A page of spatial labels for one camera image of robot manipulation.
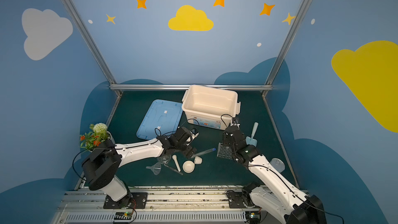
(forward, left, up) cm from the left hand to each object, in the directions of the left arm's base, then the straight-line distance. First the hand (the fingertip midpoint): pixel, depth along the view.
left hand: (190, 142), depth 88 cm
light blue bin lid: (+21, +21, -6) cm, 30 cm away
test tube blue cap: (-3, -8, -7) cm, 11 cm away
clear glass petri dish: (-9, +14, -2) cm, 17 cm away
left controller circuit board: (-34, +31, -9) cm, 47 cm away
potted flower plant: (-4, +49, +11) cm, 51 cm away
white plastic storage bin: (+31, -13, -5) cm, 34 cm away
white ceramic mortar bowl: (-12, 0, -5) cm, 13 cm away
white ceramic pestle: (-12, +6, -5) cm, 14 cm away
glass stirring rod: (-13, +9, -6) cm, 17 cm away
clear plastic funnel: (-13, +18, -4) cm, 23 cm away
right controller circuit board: (-34, -32, -9) cm, 48 cm away
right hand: (+2, -23, +10) cm, 25 cm away
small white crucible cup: (-9, -5, -3) cm, 11 cm away
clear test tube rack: (-4, -20, -3) cm, 21 cm away
